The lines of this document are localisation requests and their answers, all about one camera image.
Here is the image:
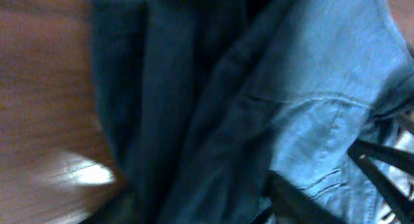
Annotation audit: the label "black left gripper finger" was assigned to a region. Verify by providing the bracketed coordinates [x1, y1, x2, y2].
[252, 172, 344, 224]

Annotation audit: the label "navy blue shorts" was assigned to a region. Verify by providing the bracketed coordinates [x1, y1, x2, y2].
[87, 0, 413, 223]

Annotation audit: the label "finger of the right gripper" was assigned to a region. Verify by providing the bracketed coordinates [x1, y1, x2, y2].
[347, 140, 413, 224]

